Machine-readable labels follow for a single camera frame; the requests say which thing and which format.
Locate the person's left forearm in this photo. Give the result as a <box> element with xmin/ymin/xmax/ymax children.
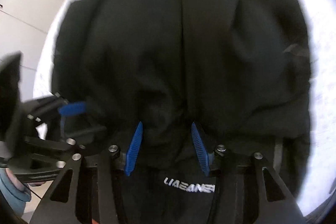
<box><xmin>0</xmin><ymin>169</ymin><xmax>32</xmax><ymax>215</ymax></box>

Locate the bed with floral bedspread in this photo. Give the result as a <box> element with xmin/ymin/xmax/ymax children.
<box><xmin>33</xmin><ymin>0</ymin><xmax>336</xmax><ymax>216</ymax></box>

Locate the black hooded jacket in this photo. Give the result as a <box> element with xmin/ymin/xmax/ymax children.
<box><xmin>51</xmin><ymin>0</ymin><xmax>311</xmax><ymax>224</ymax></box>

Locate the white wardrobe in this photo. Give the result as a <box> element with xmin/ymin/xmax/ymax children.
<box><xmin>0</xmin><ymin>0</ymin><xmax>105</xmax><ymax>98</ymax></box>

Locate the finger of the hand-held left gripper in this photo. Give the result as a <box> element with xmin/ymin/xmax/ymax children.
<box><xmin>22</xmin><ymin>93</ymin><xmax>87</xmax><ymax>119</ymax></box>
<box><xmin>10</xmin><ymin>116</ymin><xmax>108</xmax><ymax>182</ymax></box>

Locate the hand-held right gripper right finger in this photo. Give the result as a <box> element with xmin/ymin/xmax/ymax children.
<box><xmin>191</xmin><ymin>122</ymin><xmax>307</xmax><ymax>224</ymax></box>

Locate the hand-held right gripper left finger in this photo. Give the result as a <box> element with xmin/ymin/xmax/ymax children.
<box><xmin>29</xmin><ymin>122</ymin><xmax>143</xmax><ymax>224</ymax></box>

